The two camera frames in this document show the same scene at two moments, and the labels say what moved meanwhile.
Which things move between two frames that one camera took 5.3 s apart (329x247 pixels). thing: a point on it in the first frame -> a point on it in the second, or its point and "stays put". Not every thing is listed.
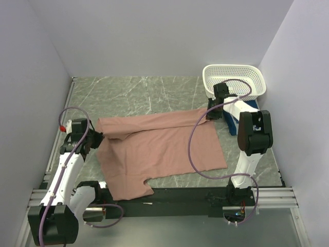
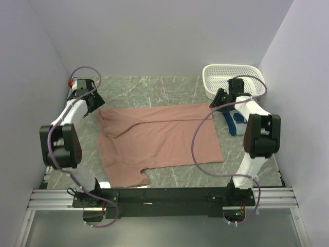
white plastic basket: x=244 y=81 stays put
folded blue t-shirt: x=233 y=123 stays put
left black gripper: x=99 y=137 -> x=98 y=102
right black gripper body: x=215 y=113 -> x=230 y=93
